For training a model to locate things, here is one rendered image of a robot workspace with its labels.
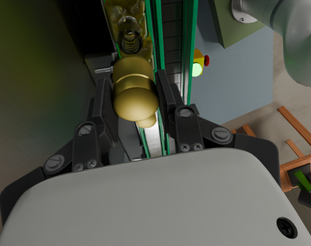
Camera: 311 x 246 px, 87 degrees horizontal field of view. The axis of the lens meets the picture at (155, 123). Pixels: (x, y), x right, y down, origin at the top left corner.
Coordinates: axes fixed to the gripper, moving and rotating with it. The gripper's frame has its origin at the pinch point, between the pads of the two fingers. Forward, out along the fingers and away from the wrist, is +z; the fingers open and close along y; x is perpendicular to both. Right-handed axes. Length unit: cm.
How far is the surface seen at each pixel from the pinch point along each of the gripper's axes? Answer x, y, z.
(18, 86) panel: -0.9, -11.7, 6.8
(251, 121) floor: -197, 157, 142
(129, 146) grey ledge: -58, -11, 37
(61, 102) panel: -7.0, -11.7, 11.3
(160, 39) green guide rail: -7.3, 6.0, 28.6
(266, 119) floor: -200, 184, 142
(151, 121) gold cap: -11.6, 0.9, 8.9
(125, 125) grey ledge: -43, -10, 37
